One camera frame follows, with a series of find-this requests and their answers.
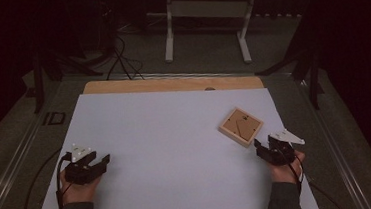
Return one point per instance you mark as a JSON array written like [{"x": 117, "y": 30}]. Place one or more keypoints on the black floor socket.
[{"x": 46, "y": 119}]

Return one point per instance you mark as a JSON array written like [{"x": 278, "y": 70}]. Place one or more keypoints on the small wooden box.
[{"x": 240, "y": 127}]

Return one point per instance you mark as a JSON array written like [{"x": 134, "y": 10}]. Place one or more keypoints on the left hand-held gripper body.
[{"x": 78, "y": 175}]

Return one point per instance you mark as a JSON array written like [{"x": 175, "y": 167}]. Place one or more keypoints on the person's left hand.
[{"x": 76, "y": 193}]

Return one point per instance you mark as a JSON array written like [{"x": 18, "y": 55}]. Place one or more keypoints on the person's right hand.
[{"x": 282, "y": 174}]

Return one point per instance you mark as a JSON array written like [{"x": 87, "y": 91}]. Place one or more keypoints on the black metal stand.
[
  {"x": 38, "y": 89},
  {"x": 314, "y": 84}
]

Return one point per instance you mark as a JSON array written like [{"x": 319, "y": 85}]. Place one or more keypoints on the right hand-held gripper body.
[{"x": 279, "y": 155}]

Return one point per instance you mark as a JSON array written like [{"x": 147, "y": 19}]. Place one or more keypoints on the white metal table frame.
[{"x": 168, "y": 35}]

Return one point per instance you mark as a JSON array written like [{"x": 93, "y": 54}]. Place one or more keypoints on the metal floor rail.
[
  {"x": 11, "y": 171},
  {"x": 171, "y": 75},
  {"x": 341, "y": 159}
]

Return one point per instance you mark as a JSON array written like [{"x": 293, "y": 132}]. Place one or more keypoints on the round table grommet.
[{"x": 210, "y": 89}]

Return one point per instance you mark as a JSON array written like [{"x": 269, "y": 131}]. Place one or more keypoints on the white table sheet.
[{"x": 164, "y": 153}]

